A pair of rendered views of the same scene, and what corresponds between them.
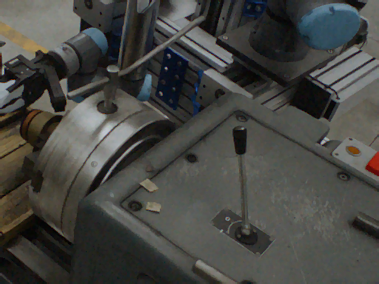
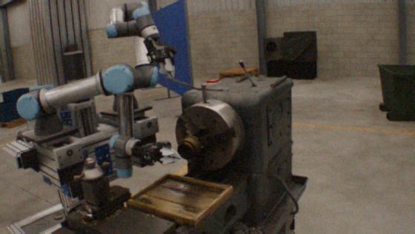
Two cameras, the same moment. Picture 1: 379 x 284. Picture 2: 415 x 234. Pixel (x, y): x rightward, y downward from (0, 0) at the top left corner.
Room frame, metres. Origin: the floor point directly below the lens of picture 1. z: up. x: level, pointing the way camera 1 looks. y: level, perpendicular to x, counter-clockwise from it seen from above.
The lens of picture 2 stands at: (0.79, 1.51, 1.54)
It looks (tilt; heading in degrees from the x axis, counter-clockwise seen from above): 15 degrees down; 272
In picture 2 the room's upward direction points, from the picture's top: 5 degrees counter-clockwise
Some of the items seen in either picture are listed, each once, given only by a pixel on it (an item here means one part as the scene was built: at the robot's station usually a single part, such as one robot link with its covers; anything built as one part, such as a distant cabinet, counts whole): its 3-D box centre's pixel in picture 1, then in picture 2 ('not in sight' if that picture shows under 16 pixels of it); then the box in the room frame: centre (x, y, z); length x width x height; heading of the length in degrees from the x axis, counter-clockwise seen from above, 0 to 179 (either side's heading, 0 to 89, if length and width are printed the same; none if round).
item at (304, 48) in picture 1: (284, 26); (124, 100); (1.30, -0.29, 1.21); 0.15 x 0.15 x 0.10
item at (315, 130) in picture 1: (298, 129); not in sight; (0.87, -0.29, 1.24); 0.09 x 0.08 x 0.03; 59
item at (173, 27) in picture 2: not in sight; (164, 52); (1.91, -6.66, 1.18); 4.12 x 0.80 x 2.35; 111
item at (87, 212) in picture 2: not in sight; (104, 204); (1.20, 0.53, 0.99); 0.20 x 0.10 x 0.05; 59
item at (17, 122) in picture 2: not in sight; (17, 105); (5.57, -5.39, 0.39); 1.20 x 0.80 x 0.79; 68
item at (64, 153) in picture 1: (99, 166); (207, 135); (0.83, 0.07, 1.08); 0.32 x 0.09 x 0.32; 149
